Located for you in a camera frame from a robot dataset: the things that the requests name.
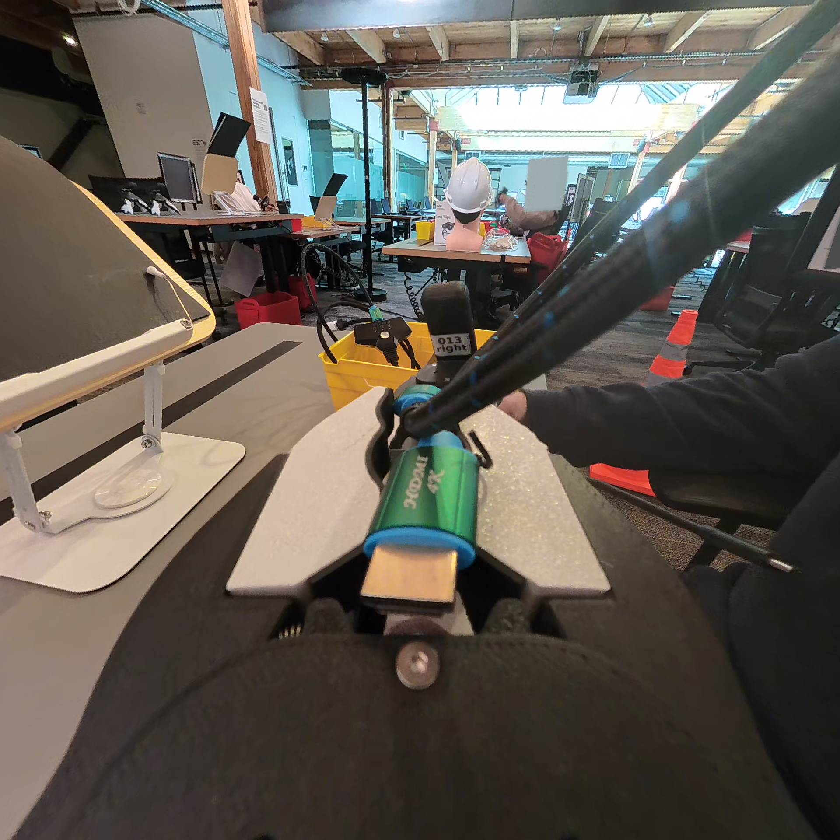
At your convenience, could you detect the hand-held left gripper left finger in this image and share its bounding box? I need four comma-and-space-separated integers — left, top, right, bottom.
225, 386, 395, 634

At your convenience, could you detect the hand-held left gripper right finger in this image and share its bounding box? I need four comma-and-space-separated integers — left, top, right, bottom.
458, 406, 613, 634

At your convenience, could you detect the braided HDMI cable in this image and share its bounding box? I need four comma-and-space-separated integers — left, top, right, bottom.
298, 243, 385, 365
360, 0, 840, 616

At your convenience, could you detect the yellow plastic bin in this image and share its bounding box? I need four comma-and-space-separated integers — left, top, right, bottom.
319, 328, 496, 412

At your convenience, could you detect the person's right forearm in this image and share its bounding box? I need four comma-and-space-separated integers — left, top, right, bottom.
521, 335, 840, 480

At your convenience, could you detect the wooden work table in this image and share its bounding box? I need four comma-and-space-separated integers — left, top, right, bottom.
382, 235, 532, 309

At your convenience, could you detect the mannequin head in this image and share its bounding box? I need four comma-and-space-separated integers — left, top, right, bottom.
445, 209, 487, 252

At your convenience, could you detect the red plastic container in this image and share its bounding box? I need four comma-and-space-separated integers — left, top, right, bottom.
528, 233, 569, 271

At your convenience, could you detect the white hard hat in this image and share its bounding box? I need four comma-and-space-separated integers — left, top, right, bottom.
445, 157, 493, 214

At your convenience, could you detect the white stand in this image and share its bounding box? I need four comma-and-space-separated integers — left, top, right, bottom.
0, 318, 247, 595

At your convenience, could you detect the orange traffic cone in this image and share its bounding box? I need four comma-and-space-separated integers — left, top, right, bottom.
589, 308, 700, 497

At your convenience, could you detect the ceiling projector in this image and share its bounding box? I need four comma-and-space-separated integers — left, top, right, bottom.
564, 62, 599, 105

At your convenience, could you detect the wooden background desk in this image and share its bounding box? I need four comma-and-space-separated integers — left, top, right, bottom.
115, 209, 309, 309

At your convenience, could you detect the framed tablet on stand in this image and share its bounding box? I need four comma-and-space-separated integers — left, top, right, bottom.
157, 152, 201, 206

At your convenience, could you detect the black mesh office chair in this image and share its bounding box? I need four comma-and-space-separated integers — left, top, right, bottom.
712, 210, 840, 368

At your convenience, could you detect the wooden support post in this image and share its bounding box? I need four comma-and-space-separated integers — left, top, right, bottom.
222, 0, 280, 204

